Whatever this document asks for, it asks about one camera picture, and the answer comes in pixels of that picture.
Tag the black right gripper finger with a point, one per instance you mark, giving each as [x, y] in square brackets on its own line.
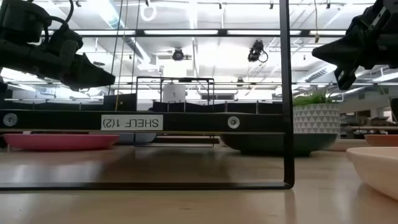
[345, 77]
[342, 49]

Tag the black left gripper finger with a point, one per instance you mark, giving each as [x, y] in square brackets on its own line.
[90, 76]

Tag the cream plate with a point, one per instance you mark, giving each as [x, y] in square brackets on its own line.
[379, 168]

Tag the green-grey plate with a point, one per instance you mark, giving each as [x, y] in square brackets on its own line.
[264, 143]

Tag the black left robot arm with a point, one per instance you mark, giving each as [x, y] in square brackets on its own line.
[18, 18]

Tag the white shelf label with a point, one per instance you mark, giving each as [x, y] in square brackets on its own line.
[132, 122]

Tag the black metal shelf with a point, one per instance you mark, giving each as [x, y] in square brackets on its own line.
[192, 122]

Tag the potted plant white patterned pot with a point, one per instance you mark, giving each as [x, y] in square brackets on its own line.
[315, 119]

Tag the pink plate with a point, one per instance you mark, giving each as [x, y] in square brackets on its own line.
[59, 141]

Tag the orange plate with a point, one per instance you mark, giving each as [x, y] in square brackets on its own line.
[382, 140]

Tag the pale blue-grey plate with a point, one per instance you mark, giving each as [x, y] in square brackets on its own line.
[140, 138]

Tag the white cylinder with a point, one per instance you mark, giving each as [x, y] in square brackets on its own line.
[174, 93]

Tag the black partition panel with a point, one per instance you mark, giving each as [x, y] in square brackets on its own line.
[242, 107]

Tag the black ceiling camera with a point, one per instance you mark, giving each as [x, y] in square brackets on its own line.
[255, 51]
[178, 54]

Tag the black overhead frame bar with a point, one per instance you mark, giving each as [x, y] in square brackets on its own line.
[180, 32]

